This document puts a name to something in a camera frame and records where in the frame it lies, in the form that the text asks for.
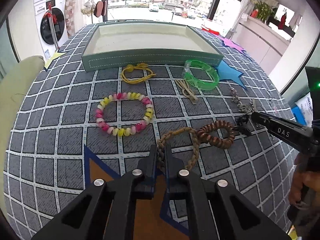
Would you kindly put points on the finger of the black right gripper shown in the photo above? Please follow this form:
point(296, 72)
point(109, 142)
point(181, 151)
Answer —
point(302, 138)

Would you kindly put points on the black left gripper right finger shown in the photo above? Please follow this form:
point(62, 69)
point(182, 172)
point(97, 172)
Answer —
point(216, 210)

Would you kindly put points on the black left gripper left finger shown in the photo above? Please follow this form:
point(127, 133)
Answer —
point(105, 209)

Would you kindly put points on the black claw hair clip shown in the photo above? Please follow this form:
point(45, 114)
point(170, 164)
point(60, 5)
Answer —
point(241, 125)

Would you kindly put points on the green translucent bangle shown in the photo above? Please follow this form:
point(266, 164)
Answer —
point(200, 75)

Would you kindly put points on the beige ribbon hair clip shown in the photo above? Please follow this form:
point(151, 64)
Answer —
point(186, 91)

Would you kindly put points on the green jewelry tray box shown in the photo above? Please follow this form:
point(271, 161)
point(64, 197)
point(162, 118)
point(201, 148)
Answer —
point(119, 43)

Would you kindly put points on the right hand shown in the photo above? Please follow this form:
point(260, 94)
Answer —
point(300, 178)

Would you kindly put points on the grey checked star rug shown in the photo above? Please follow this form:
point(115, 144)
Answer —
point(55, 146)

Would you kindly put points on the white low cabinet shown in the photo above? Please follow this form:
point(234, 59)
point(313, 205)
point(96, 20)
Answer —
point(263, 44)

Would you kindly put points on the potted green plant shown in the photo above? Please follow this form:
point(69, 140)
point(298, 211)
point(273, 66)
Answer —
point(262, 11)

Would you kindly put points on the light green sofa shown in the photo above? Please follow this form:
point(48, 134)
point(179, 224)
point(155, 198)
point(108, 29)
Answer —
point(14, 88)

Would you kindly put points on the slipper drying rack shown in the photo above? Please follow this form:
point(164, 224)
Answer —
point(91, 9)

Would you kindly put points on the white washing machine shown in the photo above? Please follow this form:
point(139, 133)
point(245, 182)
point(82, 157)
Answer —
point(43, 28)

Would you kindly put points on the red handled mop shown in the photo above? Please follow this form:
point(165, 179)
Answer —
point(49, 15)

